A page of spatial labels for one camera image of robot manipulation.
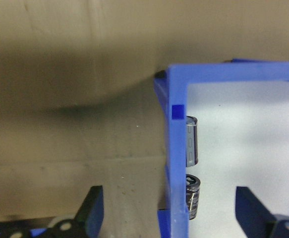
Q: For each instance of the blue plastic capacitor bin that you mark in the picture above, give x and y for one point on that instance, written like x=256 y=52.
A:
x=176 y=148

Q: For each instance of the black cylindrical capacitor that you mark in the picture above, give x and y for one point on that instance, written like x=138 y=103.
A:
x=191 y=141
x=193 y=197

